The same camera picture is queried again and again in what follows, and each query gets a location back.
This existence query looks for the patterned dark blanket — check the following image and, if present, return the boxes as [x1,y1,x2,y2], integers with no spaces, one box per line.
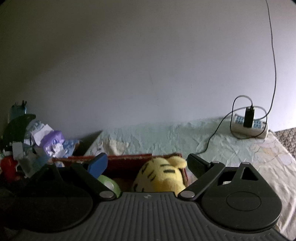
[275,128,296,158]

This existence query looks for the black power adapter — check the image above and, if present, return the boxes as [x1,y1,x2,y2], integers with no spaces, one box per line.
[243,106,254,128]

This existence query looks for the black charging cable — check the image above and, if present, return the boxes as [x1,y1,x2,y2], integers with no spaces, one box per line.
[196,0,277,155]

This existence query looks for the white power strip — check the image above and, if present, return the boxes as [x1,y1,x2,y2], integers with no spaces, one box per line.
[231,113,269,140]

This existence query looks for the dark green plastic object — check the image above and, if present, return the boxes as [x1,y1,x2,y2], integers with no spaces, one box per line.
[3,100,36,149]

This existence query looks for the pale green bed sheet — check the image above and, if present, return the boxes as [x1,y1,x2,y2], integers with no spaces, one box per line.
[85,119,295,240]

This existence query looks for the green round plush toy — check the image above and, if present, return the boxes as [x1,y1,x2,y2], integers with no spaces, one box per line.
[97,175,121,197]

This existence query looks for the purple white packet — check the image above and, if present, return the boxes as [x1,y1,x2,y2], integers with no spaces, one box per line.
[39,131,65,152]

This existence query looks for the yellow tiger plush toy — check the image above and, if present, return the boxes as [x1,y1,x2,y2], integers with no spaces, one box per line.
[132,156,187,195]

